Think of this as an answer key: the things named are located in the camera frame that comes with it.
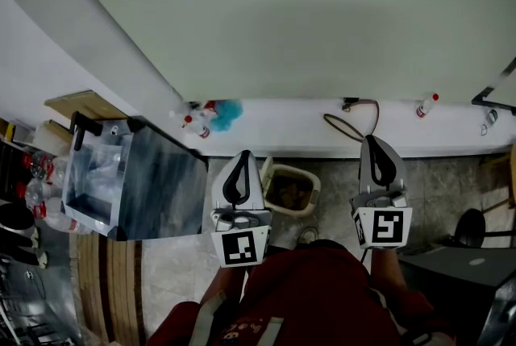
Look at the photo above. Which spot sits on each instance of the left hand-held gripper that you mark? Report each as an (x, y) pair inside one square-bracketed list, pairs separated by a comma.
[(240, 249)]

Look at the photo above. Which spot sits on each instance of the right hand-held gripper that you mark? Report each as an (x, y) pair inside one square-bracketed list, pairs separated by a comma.
[(387, 225)]

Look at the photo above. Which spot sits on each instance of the cream pedal trash bin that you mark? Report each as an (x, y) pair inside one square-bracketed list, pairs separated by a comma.
[(268, 175)]

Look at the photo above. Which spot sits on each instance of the wooden stool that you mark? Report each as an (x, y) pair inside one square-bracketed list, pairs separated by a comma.
[(512, 175)]

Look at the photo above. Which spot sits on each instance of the brown belt loop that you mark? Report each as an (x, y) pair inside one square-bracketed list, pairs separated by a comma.
[(342, 126)]

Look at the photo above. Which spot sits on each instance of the white bottle with red cap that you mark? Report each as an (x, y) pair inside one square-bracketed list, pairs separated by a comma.
[(425, 107)]

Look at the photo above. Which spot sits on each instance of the black shelf rack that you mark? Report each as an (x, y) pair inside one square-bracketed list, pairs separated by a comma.
[(10, 171)]

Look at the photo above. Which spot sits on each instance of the white foam box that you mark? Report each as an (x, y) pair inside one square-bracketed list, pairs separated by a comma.
[(52, 138)]

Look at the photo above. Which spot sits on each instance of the black L-shaped bracket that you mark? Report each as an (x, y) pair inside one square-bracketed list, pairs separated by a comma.
[(86, 124)]

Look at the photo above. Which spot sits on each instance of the brown paper waste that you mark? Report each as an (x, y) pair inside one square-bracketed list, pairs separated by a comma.
[(290, 191)]

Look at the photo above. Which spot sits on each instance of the person's left forearm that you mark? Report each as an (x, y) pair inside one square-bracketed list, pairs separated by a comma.
[(221, 284)]

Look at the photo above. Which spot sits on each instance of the wooden slat platform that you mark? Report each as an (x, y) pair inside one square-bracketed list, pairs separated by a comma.
[(117, 288)]

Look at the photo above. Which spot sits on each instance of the person's right shoe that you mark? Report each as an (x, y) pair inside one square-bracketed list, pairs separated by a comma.
[(308, 235)]

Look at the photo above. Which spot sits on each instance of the blue cloth with spray bottles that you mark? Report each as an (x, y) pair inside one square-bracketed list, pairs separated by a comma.
[(227, 116)]

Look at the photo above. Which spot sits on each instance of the person's leg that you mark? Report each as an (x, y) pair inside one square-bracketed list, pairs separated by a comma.
[(282, 249), (330, 244)]

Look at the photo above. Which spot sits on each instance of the person's right forearm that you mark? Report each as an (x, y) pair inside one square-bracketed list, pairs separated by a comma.
[(387, 269)]

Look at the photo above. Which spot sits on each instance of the black cabinet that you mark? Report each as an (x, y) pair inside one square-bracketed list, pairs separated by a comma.
[(451, 280)]

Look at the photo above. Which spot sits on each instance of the wooden board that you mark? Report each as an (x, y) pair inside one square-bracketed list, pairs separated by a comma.
[(84, 104)]

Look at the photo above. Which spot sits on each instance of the person's right leg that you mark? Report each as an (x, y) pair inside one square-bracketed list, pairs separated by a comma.
[(330, 244)]

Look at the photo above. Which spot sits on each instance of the clear bottle with red cap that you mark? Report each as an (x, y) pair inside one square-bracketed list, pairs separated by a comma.
[(199, 130), (207, 108)]

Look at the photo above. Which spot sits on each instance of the black round-base stand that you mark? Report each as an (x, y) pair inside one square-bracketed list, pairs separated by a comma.
[(469, 227)]

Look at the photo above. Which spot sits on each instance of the person's red shirt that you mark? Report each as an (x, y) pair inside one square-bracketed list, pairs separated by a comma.
[(314, 296)]

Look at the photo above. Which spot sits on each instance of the person's left leg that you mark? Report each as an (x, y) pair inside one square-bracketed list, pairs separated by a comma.
[(282, 249)]

